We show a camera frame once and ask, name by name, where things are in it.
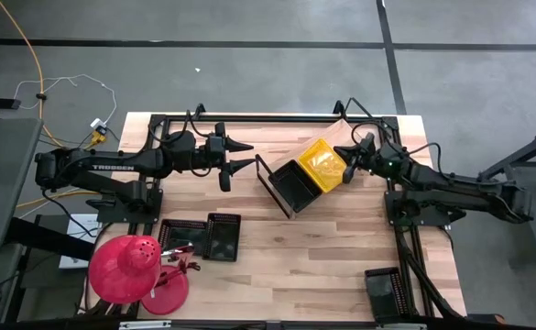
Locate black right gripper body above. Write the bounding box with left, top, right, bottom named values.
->
left=360, top=132, right=404, bottom=178

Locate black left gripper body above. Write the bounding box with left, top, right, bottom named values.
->
left=202, top=121, right=232, bottom=174

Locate yellow plastic basket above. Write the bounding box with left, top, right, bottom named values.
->
left=297, top=137, right=349, bottom=194

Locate black plastic basket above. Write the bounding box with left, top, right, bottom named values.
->
left=157, top=218, right=208, bottom=256
left=267, top=159, right=324, bottom=215
left=364, top=267, right=410, bottom=324
left=202, top=212, right=243, bottom=263

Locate small red round disc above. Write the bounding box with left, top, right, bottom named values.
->
left=140, top=264, right=191, bottom=316

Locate grey metal table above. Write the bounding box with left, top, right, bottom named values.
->
left=477, top=123, right=536, bottom=267

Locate white paper sheet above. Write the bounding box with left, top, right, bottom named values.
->
left=59, top=213, right=102, bottom=270

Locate large red round lamp shade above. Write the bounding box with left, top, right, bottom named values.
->
left=87, top=235, right=162, bottom=305

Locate black support beam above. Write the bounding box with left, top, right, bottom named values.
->
left=8, top=217, right=97, bottom=262

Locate grey side table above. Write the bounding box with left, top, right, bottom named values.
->
left=0, top=116, right=44, bottom=252

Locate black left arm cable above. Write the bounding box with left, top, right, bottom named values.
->
left=147, top=108, right=213, bottom=146

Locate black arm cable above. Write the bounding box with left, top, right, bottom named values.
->
left=349, top=119, right=443, bottom=175
left=147, top=108, right=213, bottom=146

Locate black aluminium rig frame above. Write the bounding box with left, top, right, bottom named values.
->
left=127, top=98, right=468, bottom=322

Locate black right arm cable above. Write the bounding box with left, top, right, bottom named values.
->
left=349, top=119, right=443, bottom=175

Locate white floor cable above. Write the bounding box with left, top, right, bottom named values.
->
left=13, top=72, right=118, bottom=126

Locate yellow floor cable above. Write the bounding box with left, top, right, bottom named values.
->
left=15, top=188, right=106, bottom=210

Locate silver bracket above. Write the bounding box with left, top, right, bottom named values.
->
left=118, top=319, right=172, bottom=330
left=375, top=322, right=429, bottom=330

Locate orange floor cable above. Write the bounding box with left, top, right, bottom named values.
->
left=0, top=0, right=108, bottom=153

